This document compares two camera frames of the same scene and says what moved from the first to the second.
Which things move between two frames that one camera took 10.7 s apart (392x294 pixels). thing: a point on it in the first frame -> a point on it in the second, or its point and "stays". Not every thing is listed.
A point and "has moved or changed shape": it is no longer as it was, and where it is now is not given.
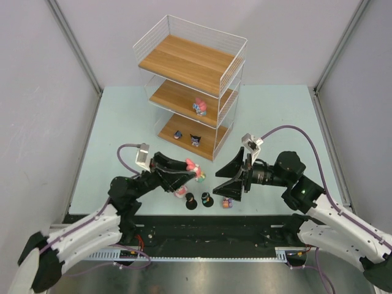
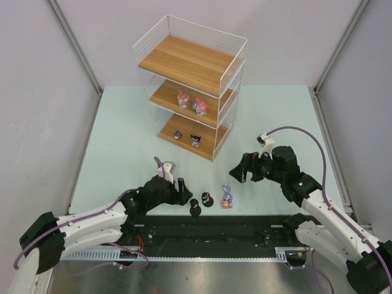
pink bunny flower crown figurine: (191, 166) -> (183, 100)
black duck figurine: (191, 204) has moved or changed shape
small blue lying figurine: (177, 135) stays
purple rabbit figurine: (227, 203) stays
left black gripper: (158, 172) -> (176, 192)
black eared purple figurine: (195, 140) stays
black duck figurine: (207, 200) stays
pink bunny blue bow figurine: (200, 107) stays
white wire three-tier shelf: (192, 75) stays
